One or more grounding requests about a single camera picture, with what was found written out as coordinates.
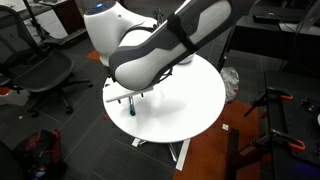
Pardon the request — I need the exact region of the black mesh office chair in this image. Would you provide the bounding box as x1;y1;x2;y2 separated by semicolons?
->
0;4;94;118

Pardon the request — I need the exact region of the grey computer monitor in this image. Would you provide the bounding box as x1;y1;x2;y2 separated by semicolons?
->
279;0;320;35

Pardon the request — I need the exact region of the black electric scooter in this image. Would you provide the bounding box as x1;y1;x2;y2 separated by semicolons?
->
22;0;88;48

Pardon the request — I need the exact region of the dark office desk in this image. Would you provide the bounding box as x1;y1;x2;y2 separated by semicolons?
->
216;2;320;76

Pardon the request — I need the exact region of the black computer keyboard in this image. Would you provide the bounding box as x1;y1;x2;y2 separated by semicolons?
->
253;12;283;25

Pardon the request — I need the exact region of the red and black bag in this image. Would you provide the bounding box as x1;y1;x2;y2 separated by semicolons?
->
13;128;69;180

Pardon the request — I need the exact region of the teal capped marker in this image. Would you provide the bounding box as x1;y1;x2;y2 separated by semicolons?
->
128;99;137;117

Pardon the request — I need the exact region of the black robot table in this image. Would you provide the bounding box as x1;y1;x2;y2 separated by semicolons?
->
264;69;320;180

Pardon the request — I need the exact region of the white table base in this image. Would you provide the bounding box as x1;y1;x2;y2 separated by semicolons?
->
130;137;192;172

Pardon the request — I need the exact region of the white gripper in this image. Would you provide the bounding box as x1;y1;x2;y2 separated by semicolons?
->
103;84;155;107

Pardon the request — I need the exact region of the dark brown cabinet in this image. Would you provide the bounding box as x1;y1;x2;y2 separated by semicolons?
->
51;0;86;35

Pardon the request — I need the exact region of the black clamp orange handle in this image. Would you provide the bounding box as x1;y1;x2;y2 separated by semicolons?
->
243;86;294;118
249;128;307;156

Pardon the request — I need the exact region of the white flat floor object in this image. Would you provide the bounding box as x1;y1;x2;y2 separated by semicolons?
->
0;87;32;108

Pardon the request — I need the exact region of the black vertical post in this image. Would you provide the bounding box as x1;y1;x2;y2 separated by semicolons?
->
225;128;241;180

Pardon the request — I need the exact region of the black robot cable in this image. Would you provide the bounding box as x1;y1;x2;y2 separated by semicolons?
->
151;7;201;84

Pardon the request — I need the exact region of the white counter cabinet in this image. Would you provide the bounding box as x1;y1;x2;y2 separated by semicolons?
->
18;8;69;40

